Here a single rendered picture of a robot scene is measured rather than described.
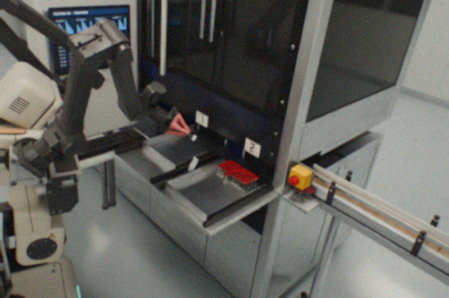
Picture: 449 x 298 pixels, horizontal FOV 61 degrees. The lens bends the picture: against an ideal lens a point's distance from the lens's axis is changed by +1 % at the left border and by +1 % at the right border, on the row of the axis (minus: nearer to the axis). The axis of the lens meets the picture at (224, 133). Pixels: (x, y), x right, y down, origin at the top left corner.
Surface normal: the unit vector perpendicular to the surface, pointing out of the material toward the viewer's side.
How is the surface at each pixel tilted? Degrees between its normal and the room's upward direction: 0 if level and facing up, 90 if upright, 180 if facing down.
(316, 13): 90
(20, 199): 90
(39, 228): 90
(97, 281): 0
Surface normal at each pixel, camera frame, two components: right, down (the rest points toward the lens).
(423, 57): -0.72, 0.26
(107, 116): 0.69, 0.40
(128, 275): 0.11, -0.88
